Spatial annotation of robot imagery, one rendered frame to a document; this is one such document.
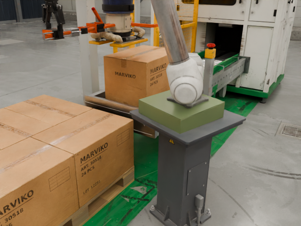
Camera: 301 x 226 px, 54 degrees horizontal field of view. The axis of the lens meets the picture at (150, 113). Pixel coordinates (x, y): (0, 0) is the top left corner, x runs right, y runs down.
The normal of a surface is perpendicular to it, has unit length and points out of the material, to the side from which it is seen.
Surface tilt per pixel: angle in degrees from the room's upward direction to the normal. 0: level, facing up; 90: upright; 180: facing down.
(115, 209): 0
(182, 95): 98
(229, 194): 0
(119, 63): 90
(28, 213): 90
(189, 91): 101
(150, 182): 0
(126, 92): 90
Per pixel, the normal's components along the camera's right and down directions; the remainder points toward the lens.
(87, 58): -0.52, 0.33
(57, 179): 0.84, 0.22
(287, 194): 0.01, -0.92
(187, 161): 0.63, 0.31
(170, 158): -0.77, 0.24
